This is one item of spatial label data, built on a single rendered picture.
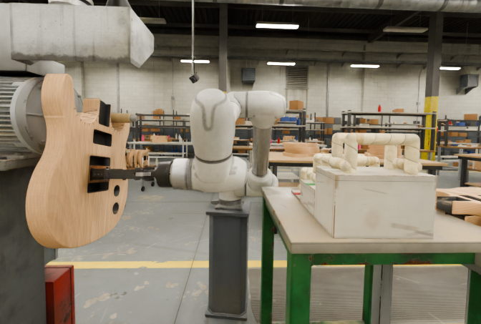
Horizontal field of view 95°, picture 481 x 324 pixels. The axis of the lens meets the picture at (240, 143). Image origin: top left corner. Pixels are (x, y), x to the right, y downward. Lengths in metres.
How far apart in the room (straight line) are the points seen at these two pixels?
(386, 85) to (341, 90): 2.49
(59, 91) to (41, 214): 0.26
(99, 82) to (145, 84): 2.36
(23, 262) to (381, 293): 1.42
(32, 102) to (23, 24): 0.20
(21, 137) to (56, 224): 0.33
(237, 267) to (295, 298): 0.93
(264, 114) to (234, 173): 0.54
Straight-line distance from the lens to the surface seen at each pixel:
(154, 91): 12.61
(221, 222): 1.50
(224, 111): 0.51
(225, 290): 1.72
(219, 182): 0.60
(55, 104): 0.64
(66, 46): 0.76
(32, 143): 0.87
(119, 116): 0.82
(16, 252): 1.10
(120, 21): 0.72
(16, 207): 1.06
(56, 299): 1.29
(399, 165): 0.79
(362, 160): 0.86
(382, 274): 1.31
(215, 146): 0.53
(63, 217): 0.65
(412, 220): 0.77
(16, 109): 0.86
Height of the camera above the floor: 1.21
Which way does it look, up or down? 3 degrees down
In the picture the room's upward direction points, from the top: 1 degrees clockwise
